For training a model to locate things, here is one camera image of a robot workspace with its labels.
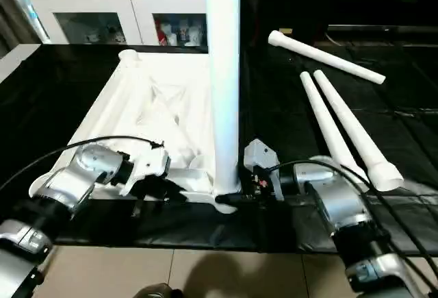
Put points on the white plastic table top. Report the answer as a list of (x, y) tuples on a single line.
[(157, 106)]

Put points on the white plastic table leg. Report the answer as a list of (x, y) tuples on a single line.
[(328, 57), (356, 130), (328, 120), (224, 72)]

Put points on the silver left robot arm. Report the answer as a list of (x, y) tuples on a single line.
[(75, 181)]

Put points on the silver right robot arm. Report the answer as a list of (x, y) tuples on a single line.
[(335, 202)]

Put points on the black work mat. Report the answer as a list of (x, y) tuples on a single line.
[(68, 92)]

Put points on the red bottle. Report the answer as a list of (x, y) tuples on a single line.
[(161, 32)]

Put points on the white bottle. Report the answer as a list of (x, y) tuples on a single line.
[(194, 35)]

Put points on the white side table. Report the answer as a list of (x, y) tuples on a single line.
[(14, 61)]

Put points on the white glass door cabinet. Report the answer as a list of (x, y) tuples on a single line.
[(116, 0)]

